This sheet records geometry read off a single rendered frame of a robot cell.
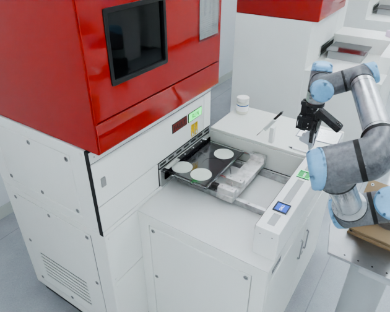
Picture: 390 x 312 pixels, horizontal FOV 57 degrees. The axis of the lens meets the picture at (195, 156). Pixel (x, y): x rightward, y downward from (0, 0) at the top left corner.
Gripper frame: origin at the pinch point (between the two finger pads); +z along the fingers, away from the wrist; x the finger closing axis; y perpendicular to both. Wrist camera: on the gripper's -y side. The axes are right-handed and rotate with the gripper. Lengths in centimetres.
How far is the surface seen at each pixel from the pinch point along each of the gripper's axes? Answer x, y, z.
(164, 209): 39, 48, 29
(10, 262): 64, 162, 111
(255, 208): 19.0, 14.1, 26.0
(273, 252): 40.0, -2.9, 24.0
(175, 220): 42, 40, 29
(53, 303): 69, 113, 111
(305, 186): 7.5, -2.3, 14.7
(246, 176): 3.9, 26.2, 22.7
